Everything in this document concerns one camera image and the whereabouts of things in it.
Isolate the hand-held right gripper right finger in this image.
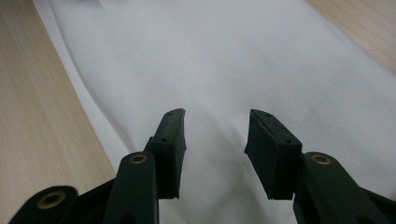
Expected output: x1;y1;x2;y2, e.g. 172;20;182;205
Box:
244;108;304;201

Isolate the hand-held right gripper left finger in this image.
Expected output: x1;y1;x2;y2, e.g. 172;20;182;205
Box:
143;107;188;200

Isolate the white tank top black trim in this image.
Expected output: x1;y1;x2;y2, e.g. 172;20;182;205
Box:
32;0;396;224

